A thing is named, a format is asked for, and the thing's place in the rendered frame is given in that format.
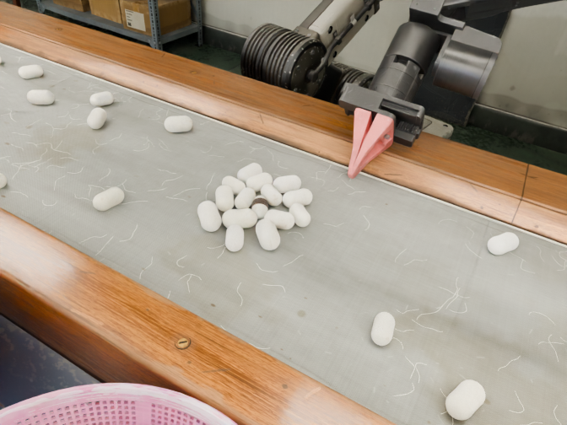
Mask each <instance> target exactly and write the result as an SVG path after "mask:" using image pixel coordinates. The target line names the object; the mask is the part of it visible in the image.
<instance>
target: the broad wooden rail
mask: <svg viewBox="0 0 567 425"><path fill-rule="evenodd" d="M0 43H2V44H4V45H6V46H11V47H13V48H15V49H18V50H21V51H24V52H27V53H29V54H32V55H35V56H38V57H41V58H44V59H46V60H48V61H51V62H55V63H58V64H60V65H63V66H65V67H70V68H72V69H74V70H77V71H80V72H82V73H86V74H88V75H91V76H94V77H96V78H100V79H103V80H105V81H107V82H110V83H114V84H117V85H119V86H122V87H124V88H127V89H130V90H133V91H136V92H139V93H141V94H145V95H147V96H150V97H153V98H155V99H157V100H162V101H164V102H166V103H169V104H172V105H176V106H178V107H181V108H183V109H186V110H189V111H192V112H195V113H198V114H199V115H202V116H206V117H209V118H211V119H214V120H216V121H221V122H223V123H225V124H228V125H231V126H234V127H237V128H240V129H242V130H245V131H247V132H251V133H254V134H257V135H258V136H261V137H265V138H268V139H270V140H273V141H275V142H278V143H282V144H284V145H287V146H290V147H292V148H296V149H299V150H301V151H304V152H306V153H310V154H313V155H315V156H317V157H320V158H323V159H327V160H329V161H332V162H334V163H337V164H340V165H343V166H346V167H349V163H350V159H351V154H352V151H353V145H354V116H353V115H349V116H347V115H346V114H345V110H344V108H341V107H340V106H339V105H335V104H332V103H329V102H326V101H323V100H319V99H316V98H312V97H310V96H307V95H304V94H299V93H296V92H294V91H290V90H287V89H283V88H279V87H277V86H273V85H270V84H267V83H264V82H261V81H258V80H255V79H252V78H248V77H244V76H241V75H239V74H236V73H231V72H228V71H225V70H222V69H219V68H216V67H211V66H209V65H206V64H203V63H200V62H195V61H193V60H190V59H186V58H184V57H181V56H176V55H173V54H170V53H168V52H164V51H160V50H157V49H154V48H151V47H148V46H143V45H140V44H138V43H135V42H132V41H129V40H124V39H122V38H118V37H115V36H113V35H108V34H105V33H102V32H99V31H96V30H92V29H89V28H85V27H83V26H80V25H77V24H72V23H69V22H67V21H64V20H60V19H56V18H53V17H50V16H47V15H44V14H42V13H37V12H34V11H31V10H28V9H25V8H21V7H17V6H14V5H12V4H9V3H4V2H1V1H0ZM360 172H362V173H365V174H367V175H372V176H374V177H376V178H379V179H382V180H385V181H388V182H391V183H393V184H396V185H398V186H402V187H405V188H408V189H409V190H412V191H416V192H419V193H421V194H424V195H426V196H431V197H433V198H435V199H438V200H441V201H443V202H447V203H450V204H452V205H455V206H457V207H461V208H464V209H467V210H468V211H471V212H474V213H478V214H480V215H483V216H485V217H488V218H492V219H494V220H497V221H500V222H502V223H506V224H509V225H511V226H514V227H516V228H519V229H523V230H525V231H527V232H530V233H533V234H536V235H539V236H542V237H544V238H547V239H550V240H553V241H556V242H559V243H560V244H563V245H567V175H562V174H559V173H556V172H553V171H551V170H547V169H543V168H540V167H537V166H534V165H531V164H526V163H523V162H521V161H518V160H514V159H510V158H507V157H504V156H501V155H498V154H496V153H491V152H488V151H485V150H482V149H479V148H475V147H472V146H468V145H466V144H463V143H458V142H455V141H452V140H450V139H446V138H443V137H439V136H436V135H433V134H430V133H427V132H421V133H420V135H419V138H418V139H415V140H414V143H413V146H412V147H407V146H404V145H402V144H399V143H395V142H393V143H392V145H391V146H390V147H389V148H388V149H386V150H385V151H384V152H382V153H381V154H379V155H378V156H377V157H375V158H374V159H372V160H371V161H370V162H369V163H368V164H367V165H366V166H365V167H364V168H363V169H362V170H361V171H360Z"/></svg>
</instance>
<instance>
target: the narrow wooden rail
mask: <svg viewBox="0 0 567 425"><path fill-rule="evenodd" d="M0 315H1V316H3V317H4V318H6V319H7V320H9V321H10V322H12V323H13V324H15V325H16V326H17V327H19V328H20V329H22V330H23V331H25V332H27V333H28V334H30V335H31V336H33V337H34V338H35V339H37V340H38V341H40V342H42V343H43V344H45V345H46V346H47V347H49V348H50V349H51V350H53V351H54V352H56V353H58V354H59V355H61V356H62V357H64V358H66V359H67V360H68V361H69V362H71V363H73V364H74V365H76V366H77V367H79V368H80V369H82V370H83V371H84V372H85V373H87V374H89V375H90V376H92V377H93V378H95V379H97V380H98V381H99V382H101V383H102V384H105V383H128V384H140V385H152V386H156V387H159V388H164V389H167V390H173V391H176V392H179V393H182V394H184V395H188V396H190V397H192V398H195V399H197V400H199V401H201V402H203V403H205V404H207V405H209V406H211V407H212V408H214V409H216V410H218V411H219V412H221V413H223V414H224V415H225V416H227V417H228V418H230V419H231V420H232V421H234V422H235V423H236V424H238V425H397V424H395V423H394V422H391V421H390V420H388V419H386V418H384V417H382V416H381V415H379V414H377V413H375V412H373V411H372V410H370V409H368V408H366V407H364V406H362V405H360V404H359V403H357V402H355V401H353V400H351V399H349V398H348V397H347V396H345V395H342V394H340V393H338V392H337V391H335V390H333V389H331V388H329V387H328V386H326V385H324V384H322V383H321V382H319V381H317V380H315V379H312V378H311V377H310V376H308V375H306V374H303V373H302V372H300V371H299V370H297V369H295V368H293V367H291V366H289V365H288V364H286V363H284V362H282V361H280V360H278V359H276V358H275V357H273V356H271V355H269V354H268V353H266V352H264V351H262V350H260V349H259V348H257V347H254V346H252V345H251V344H250V343H248V342H245V341H243V340H242V339H240V338H239V337H237V336H234V335H233V334H231V333H229V332H227V331H225V330H224V329H222V328H220V327H218V326H216V325H215V324H213V323H211V322H209V321H207V320H205V319H204V318H202V317H200V316H198V315H196V314H194V313H192V312H191V311H190V310H188V309H185V308H183V307H181V306H180V305H179V304H176V303H174V302H173V301H171V300H169V299H167V298H165V297H164V296H162V295H160V294H158V293H156V292H155V291H153V290H151V289H149V288H147V287H145V286H144V285H142V284H140V283H138V282H136V281H134V280H132V279H131V278H129V277H127V276H125V275H123V274H121V273H120V272H118V271H116V270H114V269H112V268H111V267H109V266H107V265H105V264H103V263H102V262H100V261H97V260H96V259H95V258H93V257H91V256H88V255H86V254H85V253H83V252H82V251H80V250H77V249H76V248H74V247H72V246H71V245H69V244H67V243H65V242H63V241H61V240H59V239H58V238H56V237H54V236H52V235H50V234H48V233H47V232H45V231H43V230H42V229H39V228H37V227H36V226H34V225H33V224H31V223H28V222H26V221H24V220H23V219H22V218H19V217H17V216H16V215H14V214H12V213H10V212H8V211H7V210H5V209H3V208H1V207H0Z"/></svg>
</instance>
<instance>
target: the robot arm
mask: <svg viewBox="0 0 567 425"><path fill-rule="evenodd" d="M559 1H564V0H412V2H411V4H410V7H409V17H410V22H407V23H404V24H401V25H400V26H399V27H398V29H397V32H396V34H395V35H394V37H393V39H392V41H391V44H390V45H389V47H388V49H387V51H386V54H385V55H384V57H383V59H382V61H381V64H380V66H379V67H378V69H377V71H376V73H375V76H374V77H373V79H372V81H371V83H370V86H369V88H367V89H366V88H363V87H360V86H358V85H355V84H352V83H345V84H344V86H343V89H342V91H341V97H340V99H339V101H338V103H339V106H340V107H341V108H344V110H345V114H346V115H347V116H349V115H353V116H354V145H353V151H352V154H351V159H350V163H349V167H348V177H349V178H351V179H354V178H355V177H356V175H357V174H358V173H359V172H360V171H361V170H362V169H363V168H364V167H365V166H366V165H367V164H368V163H369V162H370V161H371V160H372V159H374V158H375V157H377V156H378V155H379V154H381V153H382V152H384V151H385V150H386V149H388V148H389V147H390V146H391V145H392V143H393V142H395V143H399V144H402V145H404V146H407V147H412V146H413V143H414V140H415V139H418V138H419V135H420V133H421V131H422V130H423V124H424V113H425V108H424V107H423V106H421V105H416V104H413V99H414V97H415V95H416V93H417V92H418V90H419V87H420V85H421V83H422V82H423V79H424V76H425V74H426V73H427V71H428V69H429V66H430V64H431V62H432V60H433V58H434V56H435V53H436V52H437V53H439V55H438V56H437V59H436V61H435V64H434V67H433V69H432V73H431V77H434V80H433V83H432V85H434V86H437V87H440V88H443V89H447V90H450V91H452V92H455V93H458V94H462V95H465V96H467V97H470V98H473V99H476V100H477V99H478V97H479V96H480V93H481V91H482V89H483V86H484V85H485V84H486V81H487V78H488V76H489V74H490V72H491V71H492V68H493V66H494V65H495V61H496V60H497V58H498V55H499V53H500V50H501V47H502V41H501V39H500V38H498V37H495V36H494V35H490V34H487V33H484V32H482V31H480V30H476V29H474V28H471V27H470V26H466V23H465V22H466V21H468V20H473V19H482V18H487V17H490V16H494V15H496V14H498V13H502V12H505V11H509V10H513V9H517V8H524V7H530V6H534V5H539V4H545V3H554V2H559Z"/></svg>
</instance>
